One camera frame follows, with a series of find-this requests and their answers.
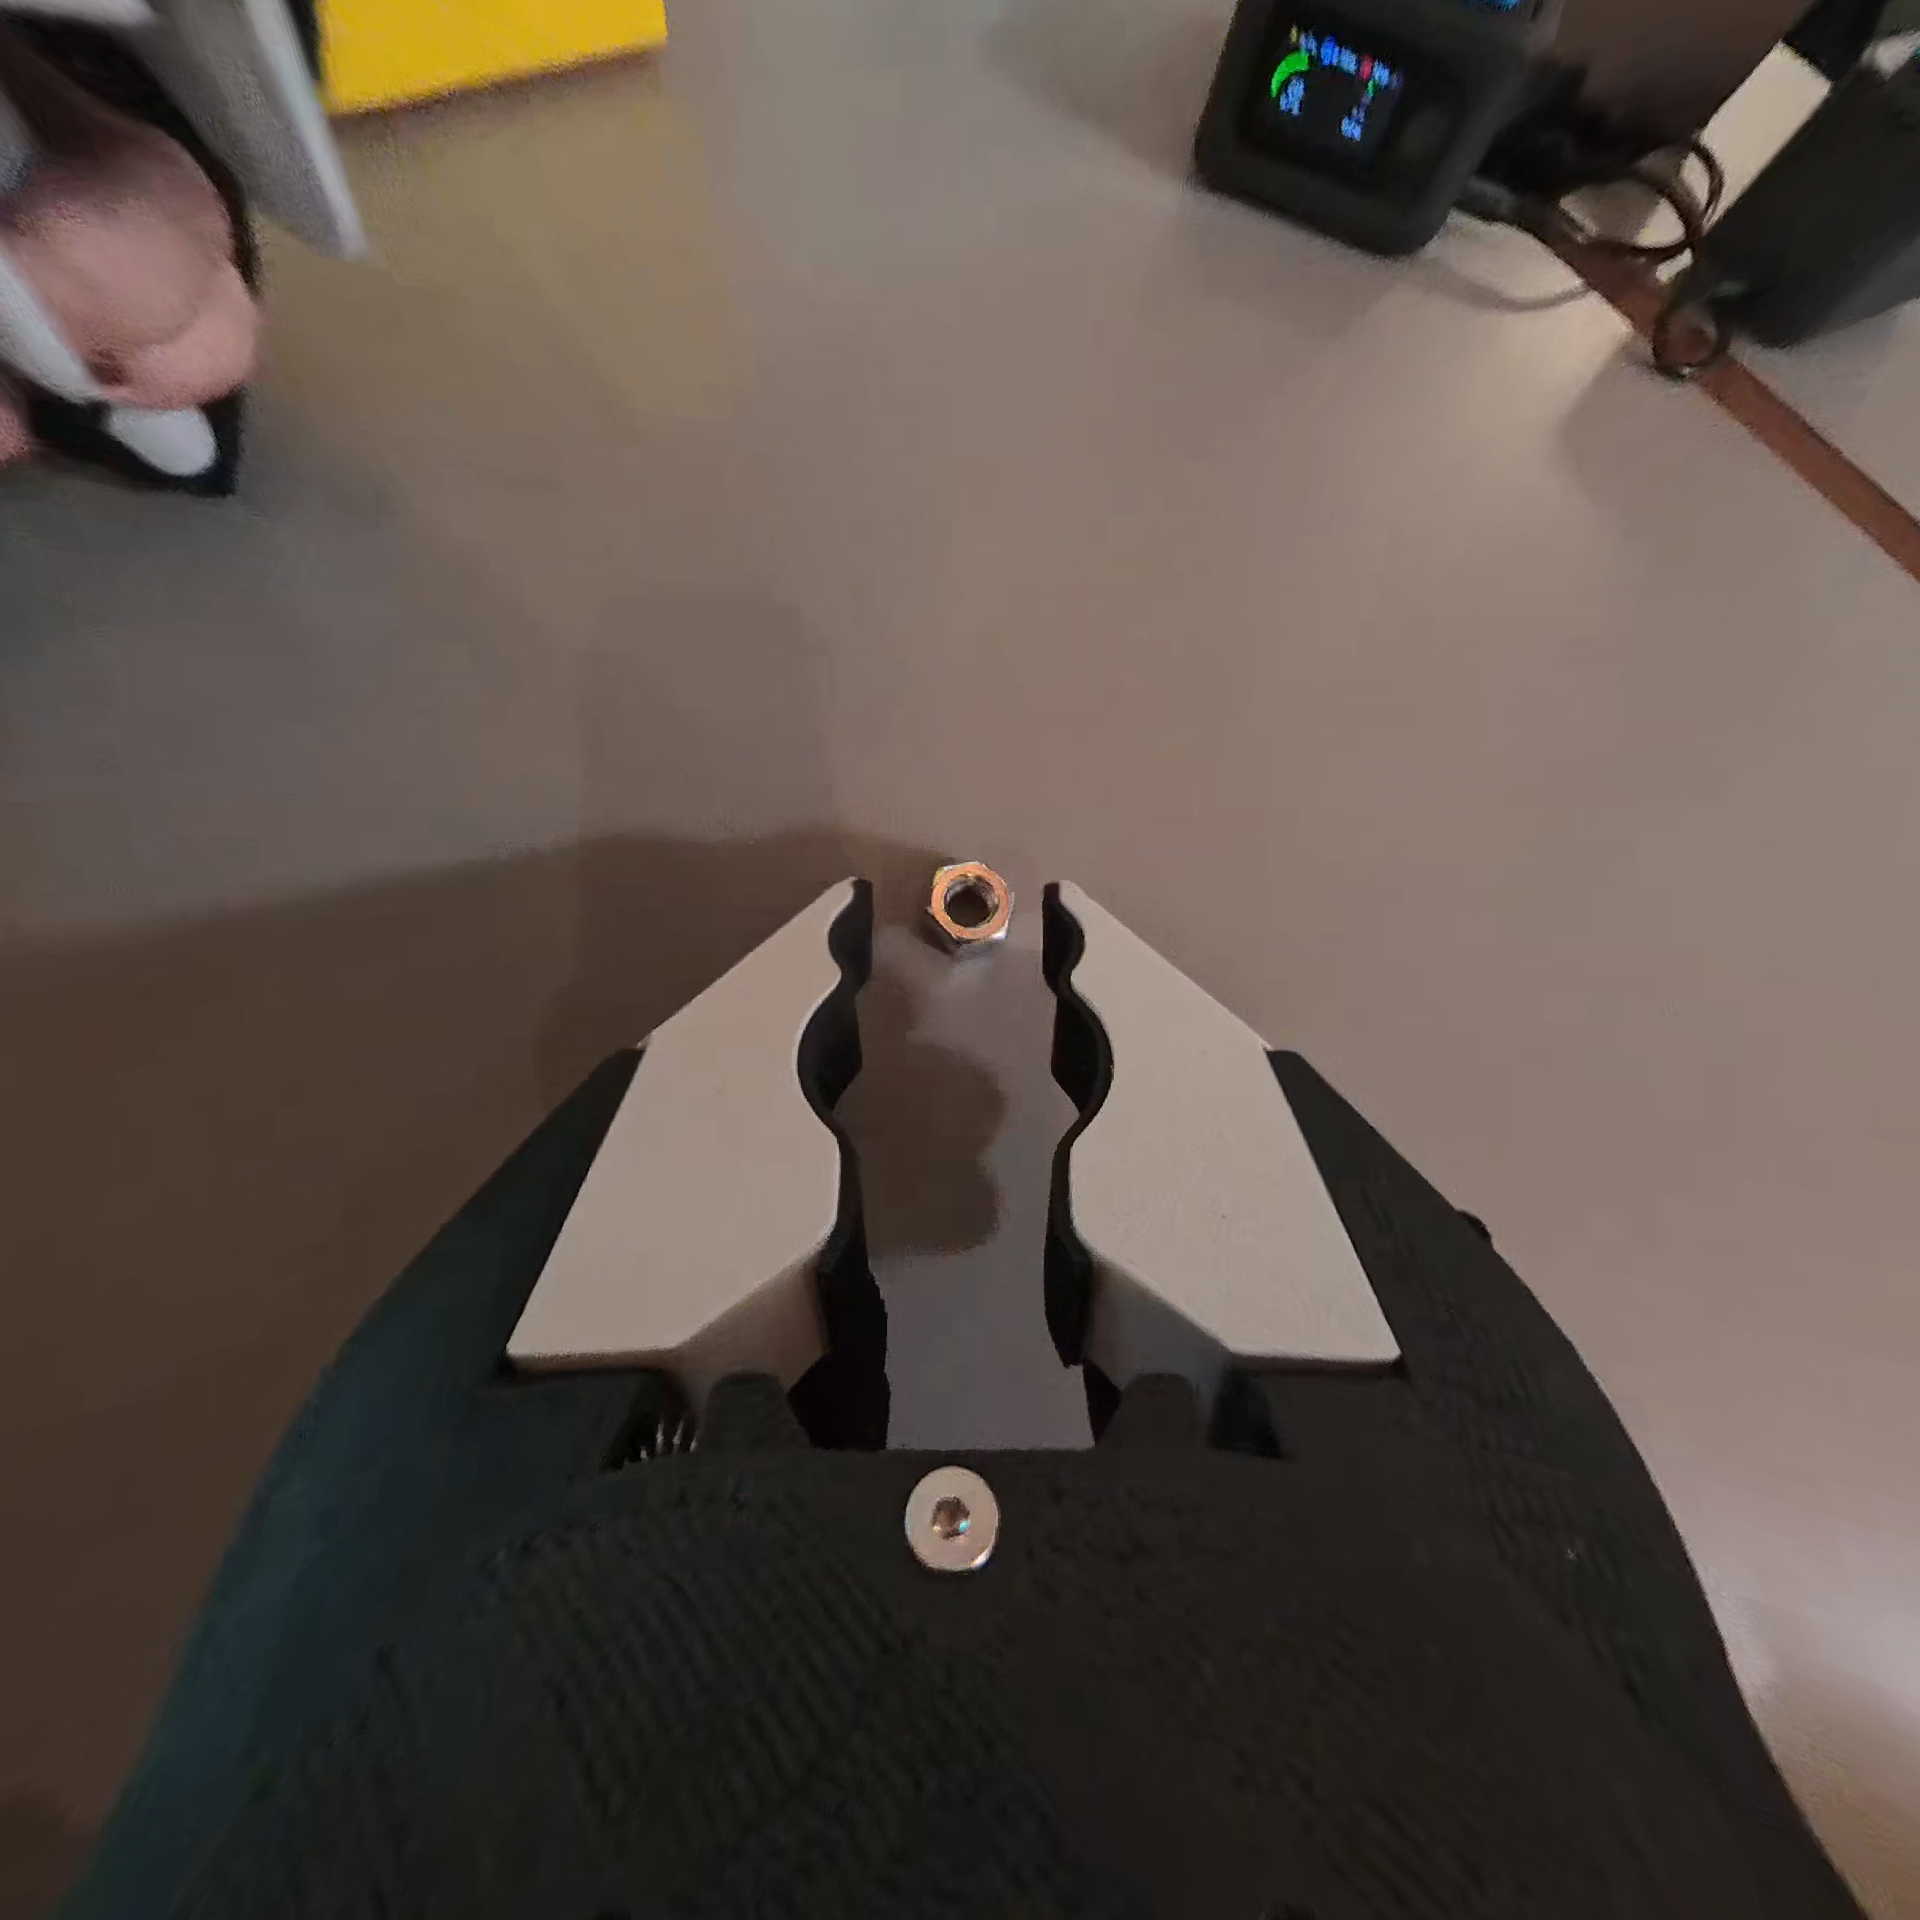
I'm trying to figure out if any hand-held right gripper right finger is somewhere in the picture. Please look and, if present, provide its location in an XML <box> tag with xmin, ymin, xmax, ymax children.
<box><xmin>1040</xmin><ymin>882</ymin><xmax>1403</xmax><ymax>1413</ymax></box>

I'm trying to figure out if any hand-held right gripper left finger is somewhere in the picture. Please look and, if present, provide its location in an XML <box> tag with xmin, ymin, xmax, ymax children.
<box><xmin>507</xmin><ymin>877</ymin><xmax>888</xmax><ymax>1413</ymax></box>

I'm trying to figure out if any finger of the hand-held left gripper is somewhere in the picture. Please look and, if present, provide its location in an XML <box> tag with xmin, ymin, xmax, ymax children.
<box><xmin>142</xmin><ymin>0</ymin><xmax>367</xmax><ymax>261</ymax></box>

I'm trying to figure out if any yellow storage bin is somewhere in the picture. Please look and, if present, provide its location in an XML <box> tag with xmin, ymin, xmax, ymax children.
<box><xmin>321</xmin><ymin>0</ymin><xmax>669</xmax><ymax>116</ymax></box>

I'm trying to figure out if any silver hex nut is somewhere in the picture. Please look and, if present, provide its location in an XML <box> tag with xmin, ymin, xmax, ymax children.
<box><xmin>928</xmin><ymin>861</ymin><xmax>1016</xmax><ymax>951</ymax></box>

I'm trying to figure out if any black label printer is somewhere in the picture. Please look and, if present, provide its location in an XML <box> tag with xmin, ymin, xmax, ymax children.
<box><xmin>1195</xmin><ymin>0</ymin><xmax>1561</xmax><ymax>257</ymax></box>

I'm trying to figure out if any black battery charger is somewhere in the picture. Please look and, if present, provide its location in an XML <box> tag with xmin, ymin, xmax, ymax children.
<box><xmin>1703</xmin><ymin>46</ymin><xmax>1920</xmax><ymax>349</ymax></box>

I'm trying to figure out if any black cable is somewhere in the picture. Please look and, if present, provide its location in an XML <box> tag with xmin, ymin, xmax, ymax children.
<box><xmin>1463</xmin><ymin>135</ymin><xmax>1729</xmax><ymax>379</ymax></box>

